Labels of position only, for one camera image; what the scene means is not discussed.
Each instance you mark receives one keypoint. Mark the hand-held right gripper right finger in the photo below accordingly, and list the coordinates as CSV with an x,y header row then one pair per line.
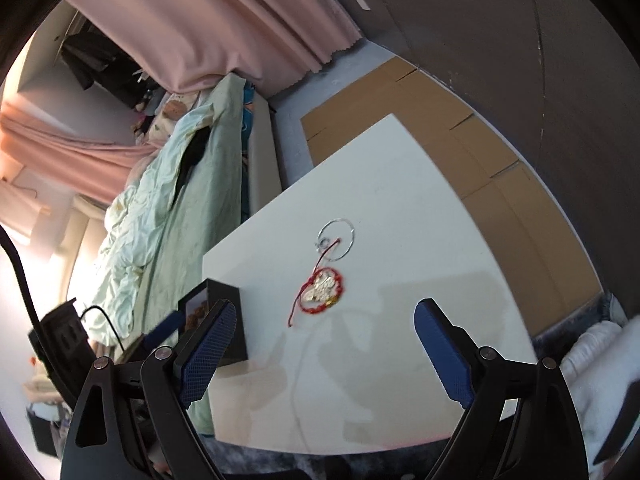
x,y
445,355

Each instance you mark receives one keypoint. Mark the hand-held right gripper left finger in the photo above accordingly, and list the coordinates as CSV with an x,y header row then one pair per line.
x,y
207,350

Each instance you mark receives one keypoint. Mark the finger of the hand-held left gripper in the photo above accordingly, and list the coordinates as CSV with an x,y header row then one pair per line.
x,y
165,327

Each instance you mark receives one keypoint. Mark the black gift box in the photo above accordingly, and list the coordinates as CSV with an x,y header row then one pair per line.
x,y
230,310

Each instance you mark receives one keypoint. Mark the silver bangle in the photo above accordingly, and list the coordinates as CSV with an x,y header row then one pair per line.
x,y
354,243

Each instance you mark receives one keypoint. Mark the black storage bin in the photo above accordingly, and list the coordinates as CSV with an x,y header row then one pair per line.
x,y
42,427

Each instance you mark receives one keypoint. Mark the beige headboard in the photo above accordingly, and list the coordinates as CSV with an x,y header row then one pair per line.
x,y
87,245

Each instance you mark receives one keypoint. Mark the light green duvet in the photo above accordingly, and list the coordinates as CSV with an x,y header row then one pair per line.
x,y
145,210

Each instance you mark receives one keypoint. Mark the white hanging cloth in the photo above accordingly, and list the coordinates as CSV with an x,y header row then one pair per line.
x,y
30,215

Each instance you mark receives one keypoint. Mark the bed with green sheets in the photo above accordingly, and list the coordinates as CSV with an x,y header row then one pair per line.
x,y
215,195

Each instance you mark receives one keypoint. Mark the dark shaggy rug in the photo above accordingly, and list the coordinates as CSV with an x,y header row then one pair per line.
x,y
350,465

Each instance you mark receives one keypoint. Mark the flattened cardboard sheets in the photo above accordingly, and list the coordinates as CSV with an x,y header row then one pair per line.
x,y
525,210

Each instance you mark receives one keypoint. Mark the black garment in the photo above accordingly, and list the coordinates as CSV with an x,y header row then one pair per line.
x,y
192,155

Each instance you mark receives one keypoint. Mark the draped pink curtain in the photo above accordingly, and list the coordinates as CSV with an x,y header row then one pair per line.
x,y
75,155

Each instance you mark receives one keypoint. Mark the white bed base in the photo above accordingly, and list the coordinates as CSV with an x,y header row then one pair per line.
x,y
265,160

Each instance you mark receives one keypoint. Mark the pile of plush toys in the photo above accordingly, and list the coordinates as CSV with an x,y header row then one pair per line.
x,y
142,122

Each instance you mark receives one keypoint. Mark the bear print pillow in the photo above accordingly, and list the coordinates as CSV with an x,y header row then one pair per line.
x,y
170,115

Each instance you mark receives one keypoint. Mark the blue printed sheet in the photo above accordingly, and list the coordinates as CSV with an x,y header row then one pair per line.
x,y
248,115

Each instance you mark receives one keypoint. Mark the hanging dark clothes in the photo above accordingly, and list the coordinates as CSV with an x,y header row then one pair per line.
x,y
105,65

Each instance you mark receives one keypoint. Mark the wide pink curtain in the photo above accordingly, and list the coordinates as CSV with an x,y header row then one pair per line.
x,y
225,15

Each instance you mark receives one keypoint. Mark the white wall switch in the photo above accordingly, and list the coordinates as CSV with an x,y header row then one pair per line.
x,y
362,3

